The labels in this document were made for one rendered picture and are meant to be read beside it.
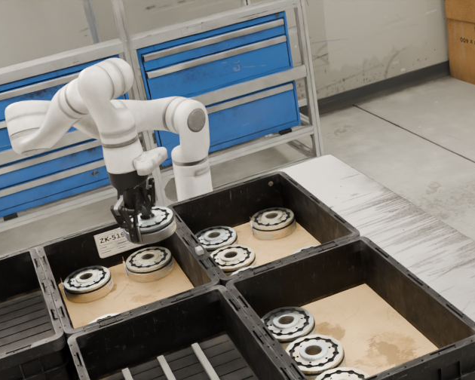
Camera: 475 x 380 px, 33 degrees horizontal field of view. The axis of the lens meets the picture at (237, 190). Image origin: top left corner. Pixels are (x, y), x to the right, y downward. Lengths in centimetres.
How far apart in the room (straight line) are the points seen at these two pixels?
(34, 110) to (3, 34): 258
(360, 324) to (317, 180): 95
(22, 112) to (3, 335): 46
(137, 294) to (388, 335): 55
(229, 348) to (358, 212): 80
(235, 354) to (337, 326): 20
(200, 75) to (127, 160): 217
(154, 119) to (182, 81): 167
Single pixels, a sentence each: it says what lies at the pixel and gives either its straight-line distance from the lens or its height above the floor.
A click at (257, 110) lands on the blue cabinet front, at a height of 46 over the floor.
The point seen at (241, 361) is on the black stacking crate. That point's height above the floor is 83.
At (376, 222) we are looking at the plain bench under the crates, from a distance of 212.
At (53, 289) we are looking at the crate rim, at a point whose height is 92.
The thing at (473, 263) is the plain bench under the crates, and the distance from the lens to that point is 192.
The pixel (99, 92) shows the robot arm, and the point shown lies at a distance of 145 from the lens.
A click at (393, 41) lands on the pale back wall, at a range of 512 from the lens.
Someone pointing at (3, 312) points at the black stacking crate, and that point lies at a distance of 182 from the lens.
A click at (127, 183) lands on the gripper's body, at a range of 153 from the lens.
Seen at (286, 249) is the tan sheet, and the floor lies 83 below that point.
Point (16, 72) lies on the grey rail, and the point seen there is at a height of 92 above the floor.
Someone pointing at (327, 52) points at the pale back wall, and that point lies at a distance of 489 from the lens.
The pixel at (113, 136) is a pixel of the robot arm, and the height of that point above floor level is 121.
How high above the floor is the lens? 170
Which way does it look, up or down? 24 degrees down
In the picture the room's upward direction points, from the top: 10 degrees counter-clockwise
